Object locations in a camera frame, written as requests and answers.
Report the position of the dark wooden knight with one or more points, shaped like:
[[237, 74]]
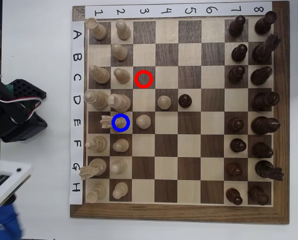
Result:
[[266, 169], [264, 50]]

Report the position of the white letter label strip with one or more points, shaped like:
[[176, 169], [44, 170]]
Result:
[[76, 67]]

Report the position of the light wooden bishop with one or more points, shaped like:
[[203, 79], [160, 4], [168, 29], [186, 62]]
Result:
[[99, 144], [100, 75]]

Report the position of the black and orange robot arm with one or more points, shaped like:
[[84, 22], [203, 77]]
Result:
[[19, 130]]

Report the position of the dark wooden rook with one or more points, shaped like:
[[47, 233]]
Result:
[[259, 196], [265, 23]]

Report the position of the white number label strip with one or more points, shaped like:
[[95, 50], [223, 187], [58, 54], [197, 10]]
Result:
[[154, 11]]

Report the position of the dark wooden queen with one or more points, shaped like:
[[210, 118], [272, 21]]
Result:
[[264, 101]]

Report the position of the light wooden pawn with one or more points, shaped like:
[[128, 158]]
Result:
[[121, 145], [143, 121], [123, 31], [120, 190], [121, 75], [117, 167], [119, 52], [164, 102]]

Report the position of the light wooden knight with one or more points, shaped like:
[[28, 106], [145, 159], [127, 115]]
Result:
[[105, 122], [96, 166]]

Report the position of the dark wooden bishop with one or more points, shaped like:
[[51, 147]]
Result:
[[262, 150], [261, 75]]

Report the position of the wooden chessboard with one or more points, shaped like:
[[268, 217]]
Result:
[[166, 212]]

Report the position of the light wooden rook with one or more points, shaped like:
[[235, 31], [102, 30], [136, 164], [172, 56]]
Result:
[[96, 192], [99, 31]]

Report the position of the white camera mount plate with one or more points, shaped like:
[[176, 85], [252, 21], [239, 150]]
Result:
[[21, 175]]

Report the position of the white pawn D2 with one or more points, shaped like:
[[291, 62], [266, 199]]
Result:
[[120, 102]]

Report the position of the light wooden queen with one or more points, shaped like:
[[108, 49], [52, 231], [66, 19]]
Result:
[[97, 100]]

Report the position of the dark wooden king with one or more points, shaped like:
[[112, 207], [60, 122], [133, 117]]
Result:
[[264, 125]]

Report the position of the dark wooden pawn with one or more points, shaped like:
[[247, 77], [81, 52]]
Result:
[[234, 169], [234, 196], [239, 53], [236, 26], [185, 101], [236, 125], [236, 74], [238, 145]]

